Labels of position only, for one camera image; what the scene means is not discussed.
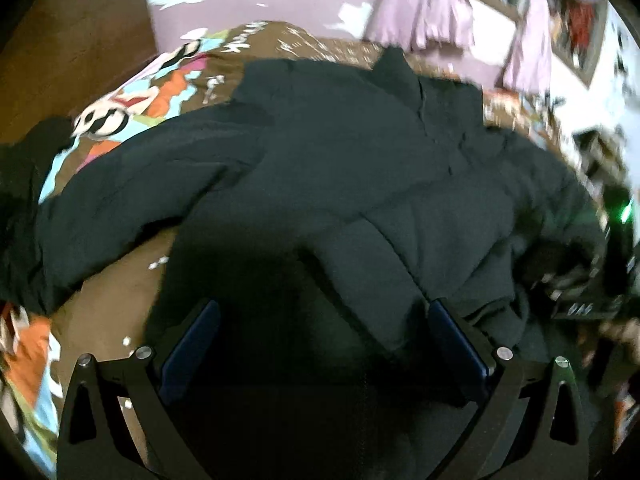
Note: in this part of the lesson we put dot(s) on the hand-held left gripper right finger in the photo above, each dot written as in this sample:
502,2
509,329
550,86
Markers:
452,345

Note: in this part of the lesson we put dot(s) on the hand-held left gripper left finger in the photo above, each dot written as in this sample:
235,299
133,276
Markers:
192,345

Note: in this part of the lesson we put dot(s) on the black puffer jacket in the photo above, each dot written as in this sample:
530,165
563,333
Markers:
350,160

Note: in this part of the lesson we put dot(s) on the brown printed cartoon blanket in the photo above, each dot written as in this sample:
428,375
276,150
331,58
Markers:
105,310

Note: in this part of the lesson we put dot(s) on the dark cloth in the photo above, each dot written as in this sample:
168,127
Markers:
22,200

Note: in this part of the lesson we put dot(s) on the red hanging garment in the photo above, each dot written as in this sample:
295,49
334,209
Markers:
582,22

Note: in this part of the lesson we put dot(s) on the wooden headboard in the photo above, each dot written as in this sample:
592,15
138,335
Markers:
75,55

